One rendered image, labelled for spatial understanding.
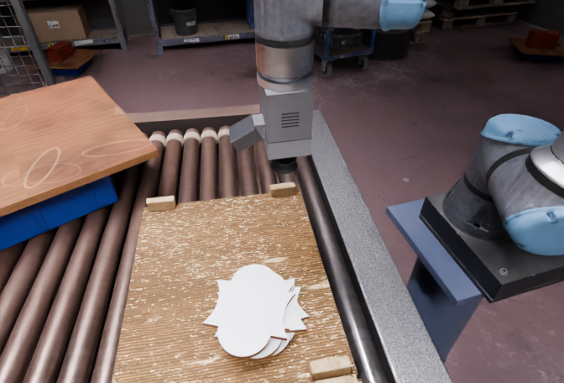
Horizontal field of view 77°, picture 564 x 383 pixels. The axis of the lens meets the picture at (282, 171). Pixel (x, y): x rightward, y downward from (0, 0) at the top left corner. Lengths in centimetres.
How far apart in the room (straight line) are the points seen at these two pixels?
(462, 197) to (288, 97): 47
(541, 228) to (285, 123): 39
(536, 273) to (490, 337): 108
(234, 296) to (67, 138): 55
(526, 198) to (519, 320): 140
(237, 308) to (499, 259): 50
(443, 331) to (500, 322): 88
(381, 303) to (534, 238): 26
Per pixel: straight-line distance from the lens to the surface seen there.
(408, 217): 91
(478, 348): 183
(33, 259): 87
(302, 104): 48
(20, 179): 86
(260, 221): 76
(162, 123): 112
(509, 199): 65
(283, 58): 45
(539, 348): 196
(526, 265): 83
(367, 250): 75
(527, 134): 71
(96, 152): 87
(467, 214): 81
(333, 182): 89
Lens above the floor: 148
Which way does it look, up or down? 38 degrees down
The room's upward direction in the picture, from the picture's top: straight up
